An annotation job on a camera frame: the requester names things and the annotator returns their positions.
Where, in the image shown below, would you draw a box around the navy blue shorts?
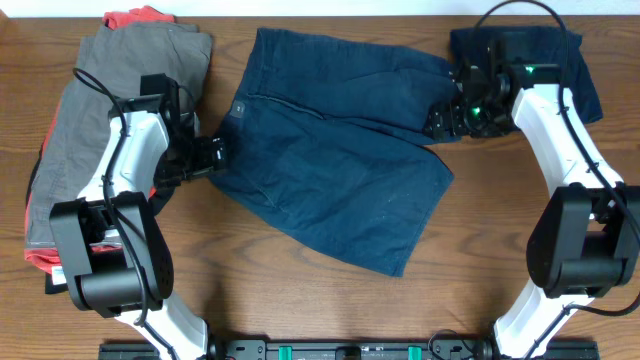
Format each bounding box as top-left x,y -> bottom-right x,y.
213,28 -> 455,277

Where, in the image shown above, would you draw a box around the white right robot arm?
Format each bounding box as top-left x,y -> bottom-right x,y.
424,62 -> 639,359

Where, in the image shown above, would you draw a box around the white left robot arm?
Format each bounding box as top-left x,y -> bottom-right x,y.
50,94 -> 227,359

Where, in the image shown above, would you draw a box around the folded dark navy garment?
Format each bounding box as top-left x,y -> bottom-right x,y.
450,26 -> 603,124

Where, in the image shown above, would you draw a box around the grey folded shorts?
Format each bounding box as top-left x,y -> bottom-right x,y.
25,22 -> 213,250

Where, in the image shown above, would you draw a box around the red folded garment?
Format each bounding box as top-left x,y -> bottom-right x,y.
24,5 -> 197,273

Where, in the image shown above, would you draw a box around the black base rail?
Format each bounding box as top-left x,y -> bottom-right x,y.
97,338 -> 601,360

